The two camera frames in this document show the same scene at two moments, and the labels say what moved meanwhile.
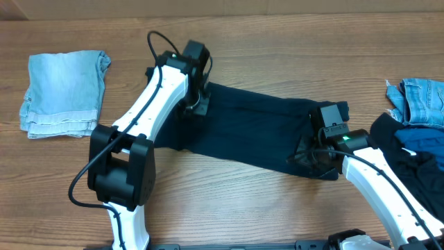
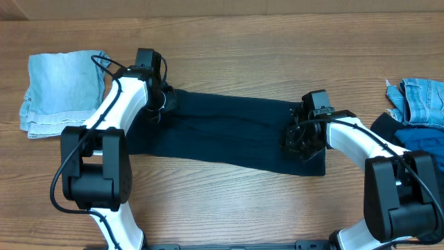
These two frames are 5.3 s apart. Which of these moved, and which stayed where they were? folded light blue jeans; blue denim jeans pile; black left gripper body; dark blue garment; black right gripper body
Moved: black right gripper body; black left gripper body
Stayed: blue denim jeans pile; dark blue garment; folded light blue jeans
